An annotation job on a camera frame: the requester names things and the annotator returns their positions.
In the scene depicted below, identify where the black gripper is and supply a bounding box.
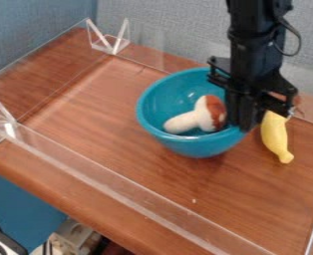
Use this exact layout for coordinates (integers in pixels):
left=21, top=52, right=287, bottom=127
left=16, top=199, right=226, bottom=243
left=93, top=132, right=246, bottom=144
left=208, top=29, right=298, bottom=132

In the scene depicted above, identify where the yellow toy banana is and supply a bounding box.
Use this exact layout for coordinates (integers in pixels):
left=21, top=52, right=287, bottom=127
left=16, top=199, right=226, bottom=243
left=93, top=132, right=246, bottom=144
left=261, top=111, right=294, bottom=163

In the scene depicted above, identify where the blue plastic bowl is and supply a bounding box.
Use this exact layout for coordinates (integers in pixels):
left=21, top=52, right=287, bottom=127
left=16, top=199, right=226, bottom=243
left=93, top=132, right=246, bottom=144
left=136, top=67, right=246, bottom=158

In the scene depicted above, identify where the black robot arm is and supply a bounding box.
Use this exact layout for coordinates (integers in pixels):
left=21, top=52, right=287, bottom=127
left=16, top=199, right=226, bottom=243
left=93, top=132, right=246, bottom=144
left=208, top=0, right=298, bottom=131

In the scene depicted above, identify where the white object under table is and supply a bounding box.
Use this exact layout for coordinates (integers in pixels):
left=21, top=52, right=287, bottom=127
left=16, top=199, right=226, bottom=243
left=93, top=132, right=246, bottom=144
left=29, top=218, right=103, bottom=255

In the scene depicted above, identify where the white and brown toy mushroom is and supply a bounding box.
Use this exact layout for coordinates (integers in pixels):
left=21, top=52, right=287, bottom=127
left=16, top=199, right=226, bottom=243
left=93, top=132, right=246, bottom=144
left=163, top=95, right=227, bottom=134

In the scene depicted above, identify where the clear acrylic barrier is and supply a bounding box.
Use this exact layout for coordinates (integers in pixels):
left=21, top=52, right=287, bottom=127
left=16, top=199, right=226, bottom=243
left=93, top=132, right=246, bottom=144
left=0, top=22, right=313, bottom=255

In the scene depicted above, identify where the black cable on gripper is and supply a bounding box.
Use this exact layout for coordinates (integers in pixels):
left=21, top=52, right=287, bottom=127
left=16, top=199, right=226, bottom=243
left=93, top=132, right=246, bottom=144
left=269, top=13, right=303, bottom=58

